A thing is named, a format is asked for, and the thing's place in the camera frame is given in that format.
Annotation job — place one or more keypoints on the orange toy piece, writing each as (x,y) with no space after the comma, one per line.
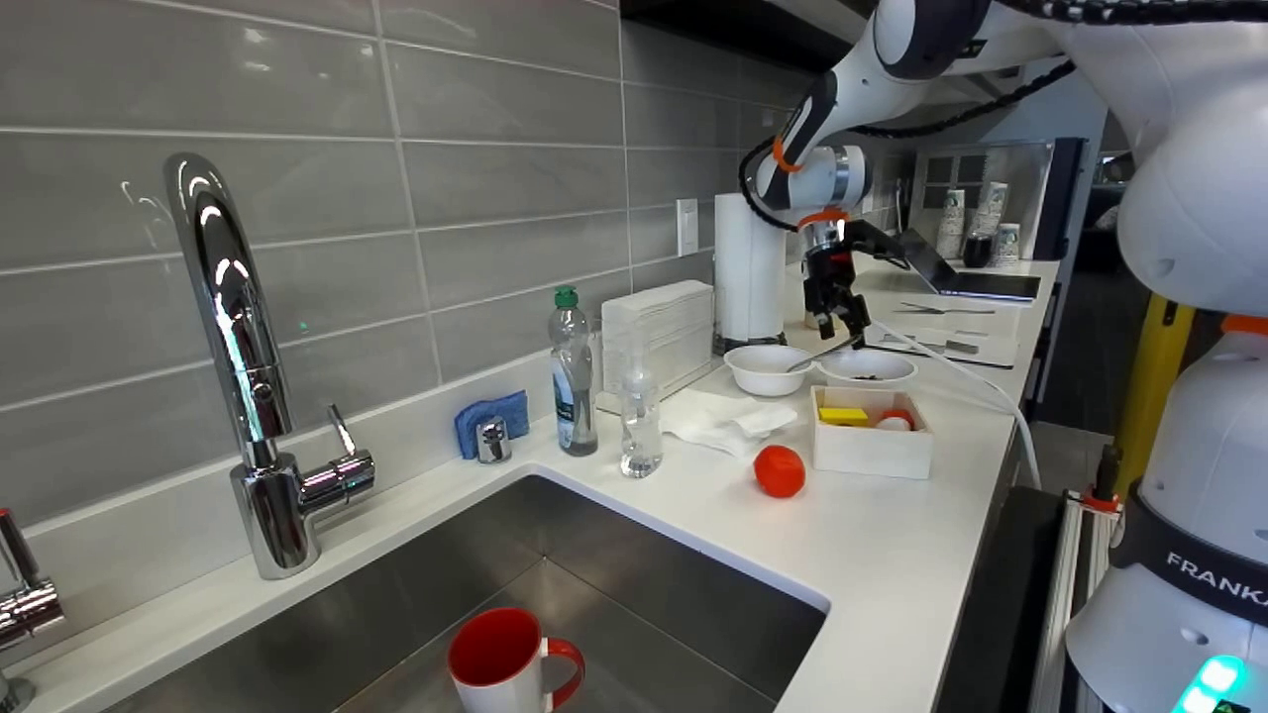
(897,419)

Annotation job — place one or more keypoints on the small chrome knob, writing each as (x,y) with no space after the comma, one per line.
(498,440)

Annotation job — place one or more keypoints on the small white bottle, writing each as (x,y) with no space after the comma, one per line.
(1009,247)

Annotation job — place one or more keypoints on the stack of white napkins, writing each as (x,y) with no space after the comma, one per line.
(658,337)

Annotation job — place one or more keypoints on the metal spoon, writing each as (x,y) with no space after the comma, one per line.
(811,355)

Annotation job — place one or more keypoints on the steel sink basin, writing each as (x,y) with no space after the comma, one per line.
(635,597)

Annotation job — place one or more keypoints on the yellow post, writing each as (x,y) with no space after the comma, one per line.
(1150,383)

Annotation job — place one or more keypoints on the red and white mug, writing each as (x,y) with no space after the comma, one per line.
(498,673)

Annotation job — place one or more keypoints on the small chrome tap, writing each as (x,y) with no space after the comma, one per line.
(25,614)

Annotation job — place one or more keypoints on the clear glass cup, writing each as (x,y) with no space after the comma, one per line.
(638,437)

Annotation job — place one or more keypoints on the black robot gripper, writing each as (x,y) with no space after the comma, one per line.
(828,263)

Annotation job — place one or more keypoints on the black paper towel holder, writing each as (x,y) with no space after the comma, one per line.
(747,347)

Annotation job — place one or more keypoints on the blue sponge holder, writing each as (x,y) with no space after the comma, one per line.
(465,422)

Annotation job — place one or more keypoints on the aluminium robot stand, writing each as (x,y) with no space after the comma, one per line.
(1075,607)

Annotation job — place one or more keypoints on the pile of brown beans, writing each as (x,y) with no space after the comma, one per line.
(870,378)

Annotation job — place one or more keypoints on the red orange ball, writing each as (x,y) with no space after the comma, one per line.
(777,473)

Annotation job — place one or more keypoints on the green capped water bottle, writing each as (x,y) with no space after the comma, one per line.
(573,389)

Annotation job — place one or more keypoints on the yellow block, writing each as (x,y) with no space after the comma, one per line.
(840,419)

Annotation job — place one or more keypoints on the open laptop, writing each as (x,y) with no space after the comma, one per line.
(983,283)

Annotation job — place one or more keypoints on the tall chrome faucet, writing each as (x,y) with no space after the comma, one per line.
(242,358)

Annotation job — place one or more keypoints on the dark bottle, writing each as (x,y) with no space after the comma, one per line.
(983,240)

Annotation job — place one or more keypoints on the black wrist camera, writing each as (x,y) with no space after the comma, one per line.
(897,247)

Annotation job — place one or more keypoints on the crumpled white cloth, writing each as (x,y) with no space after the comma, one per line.
(716,422)

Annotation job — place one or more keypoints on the white wall outlet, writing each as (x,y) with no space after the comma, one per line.
(685,226)

